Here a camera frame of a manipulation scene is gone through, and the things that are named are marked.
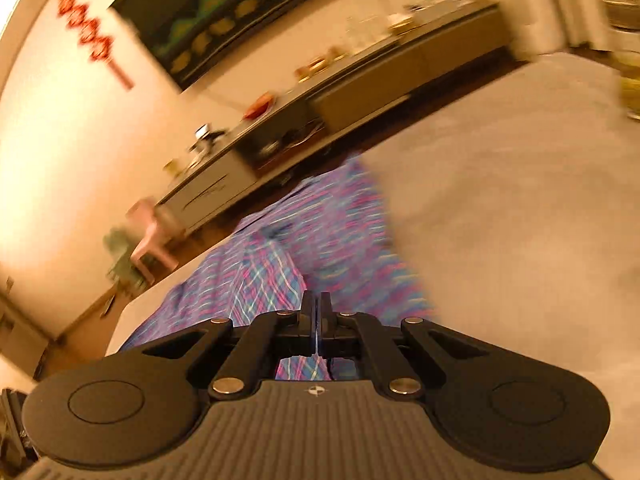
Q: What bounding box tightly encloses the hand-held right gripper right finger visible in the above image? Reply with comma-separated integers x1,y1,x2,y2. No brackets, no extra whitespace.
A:
317,291,501,402

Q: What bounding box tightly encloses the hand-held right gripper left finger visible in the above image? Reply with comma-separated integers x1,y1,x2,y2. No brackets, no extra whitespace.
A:
130,291,318,401

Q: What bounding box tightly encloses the blue pink plaid shirt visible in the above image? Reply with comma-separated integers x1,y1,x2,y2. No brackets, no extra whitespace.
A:
120,152,437,383

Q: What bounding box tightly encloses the pink plastic child chair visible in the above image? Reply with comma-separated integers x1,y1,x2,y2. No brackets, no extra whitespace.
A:
125,199,180,281

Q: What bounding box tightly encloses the green plastic child chair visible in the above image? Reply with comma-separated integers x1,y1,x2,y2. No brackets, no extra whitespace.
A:
102,227,151,294

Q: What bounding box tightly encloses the black gadget on stand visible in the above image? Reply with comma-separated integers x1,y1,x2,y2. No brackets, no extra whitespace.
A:
187,123,226,157

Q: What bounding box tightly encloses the red fruit plate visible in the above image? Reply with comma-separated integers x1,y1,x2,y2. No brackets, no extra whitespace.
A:
243,91,276,120

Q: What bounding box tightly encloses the long grey sideboard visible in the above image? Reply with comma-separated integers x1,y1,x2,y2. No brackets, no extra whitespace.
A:
155,2,512,234

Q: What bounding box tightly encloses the wide gold ornament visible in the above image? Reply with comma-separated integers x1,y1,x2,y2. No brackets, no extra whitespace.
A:
295,55,333,82

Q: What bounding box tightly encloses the group of clear glasses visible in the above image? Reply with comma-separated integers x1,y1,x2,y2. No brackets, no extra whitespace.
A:
345,14,387,47

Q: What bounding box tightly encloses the red hanging ornament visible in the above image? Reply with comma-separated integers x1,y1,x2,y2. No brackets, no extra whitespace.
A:
57,0,136,91

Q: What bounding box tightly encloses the cream curtain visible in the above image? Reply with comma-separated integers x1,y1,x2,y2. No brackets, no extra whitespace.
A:
470,0,603,61

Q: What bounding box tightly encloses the glass tea bottle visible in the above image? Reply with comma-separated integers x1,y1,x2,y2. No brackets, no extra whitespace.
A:
600,0,640,121

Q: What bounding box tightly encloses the wall-mounted television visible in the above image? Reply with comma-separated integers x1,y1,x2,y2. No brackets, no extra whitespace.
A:
109,0,387,93

